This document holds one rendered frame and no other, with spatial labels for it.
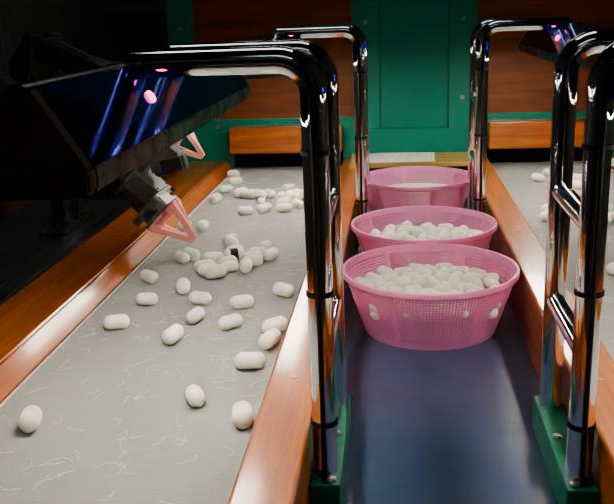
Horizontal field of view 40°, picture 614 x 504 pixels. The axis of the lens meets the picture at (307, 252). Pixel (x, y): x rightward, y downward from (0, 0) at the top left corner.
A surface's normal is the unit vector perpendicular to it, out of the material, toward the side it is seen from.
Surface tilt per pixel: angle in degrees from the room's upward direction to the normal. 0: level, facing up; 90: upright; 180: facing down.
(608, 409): 0
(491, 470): 0
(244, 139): 90
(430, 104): 90
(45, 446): 0
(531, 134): 90
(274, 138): 90
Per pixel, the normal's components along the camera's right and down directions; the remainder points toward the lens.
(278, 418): -0.04, -0.96
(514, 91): -0.10, 0.28
